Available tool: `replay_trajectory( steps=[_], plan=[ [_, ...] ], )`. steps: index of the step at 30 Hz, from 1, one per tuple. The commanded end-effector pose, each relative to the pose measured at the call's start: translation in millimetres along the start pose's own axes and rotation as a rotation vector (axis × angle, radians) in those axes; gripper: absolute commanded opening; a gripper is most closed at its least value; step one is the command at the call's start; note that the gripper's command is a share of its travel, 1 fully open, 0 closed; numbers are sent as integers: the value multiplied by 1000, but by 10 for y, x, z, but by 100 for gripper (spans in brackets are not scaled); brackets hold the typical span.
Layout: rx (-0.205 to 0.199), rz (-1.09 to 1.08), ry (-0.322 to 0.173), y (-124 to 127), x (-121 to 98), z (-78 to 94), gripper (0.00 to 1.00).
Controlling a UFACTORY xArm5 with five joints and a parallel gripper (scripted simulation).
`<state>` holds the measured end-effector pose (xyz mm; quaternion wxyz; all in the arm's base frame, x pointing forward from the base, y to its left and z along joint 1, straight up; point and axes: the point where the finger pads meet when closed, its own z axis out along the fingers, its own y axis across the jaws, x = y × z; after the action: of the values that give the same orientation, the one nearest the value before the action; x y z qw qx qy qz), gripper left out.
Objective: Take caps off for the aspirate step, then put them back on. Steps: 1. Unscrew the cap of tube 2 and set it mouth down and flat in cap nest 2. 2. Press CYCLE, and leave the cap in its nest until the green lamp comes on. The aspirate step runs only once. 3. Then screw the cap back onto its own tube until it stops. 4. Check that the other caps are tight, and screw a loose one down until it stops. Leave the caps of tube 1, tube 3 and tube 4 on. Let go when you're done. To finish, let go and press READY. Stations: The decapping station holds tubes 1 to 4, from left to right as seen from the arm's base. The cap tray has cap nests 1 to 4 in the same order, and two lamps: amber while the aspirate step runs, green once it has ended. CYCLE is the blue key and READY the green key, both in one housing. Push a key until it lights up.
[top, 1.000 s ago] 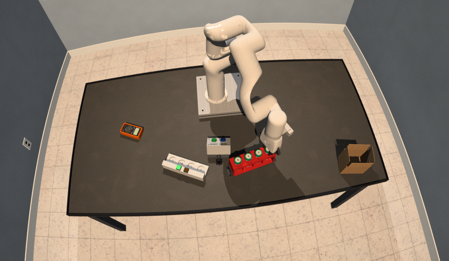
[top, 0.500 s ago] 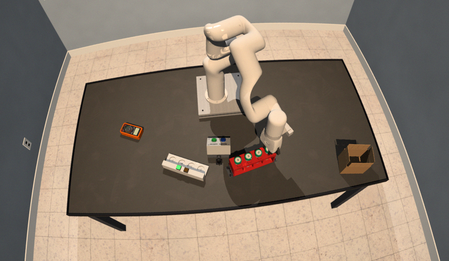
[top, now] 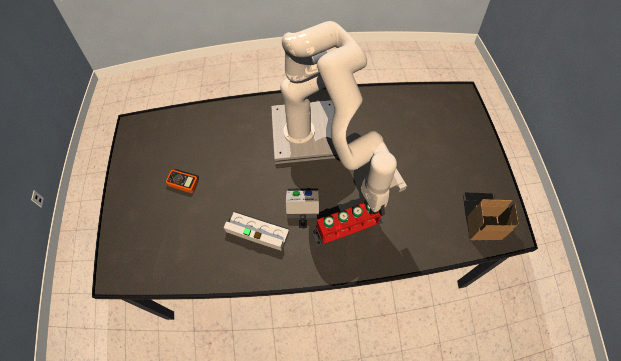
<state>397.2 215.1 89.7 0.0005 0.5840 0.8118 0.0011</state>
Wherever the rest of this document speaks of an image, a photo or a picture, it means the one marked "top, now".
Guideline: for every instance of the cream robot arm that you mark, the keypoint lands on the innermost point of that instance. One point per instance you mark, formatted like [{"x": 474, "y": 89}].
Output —
[{"x": 309, "y": 69}]

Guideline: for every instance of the red tube rack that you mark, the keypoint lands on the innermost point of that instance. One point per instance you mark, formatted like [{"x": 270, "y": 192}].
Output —
[{"x": 349, "y": 226}]

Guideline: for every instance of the orange digital multimeter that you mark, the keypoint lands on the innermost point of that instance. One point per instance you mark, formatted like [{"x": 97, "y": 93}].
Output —
[{"x": 182, "y": 181}]

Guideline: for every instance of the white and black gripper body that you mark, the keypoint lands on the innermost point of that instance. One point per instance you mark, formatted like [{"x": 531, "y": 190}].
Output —
[{"x": 375, "y": 201}]

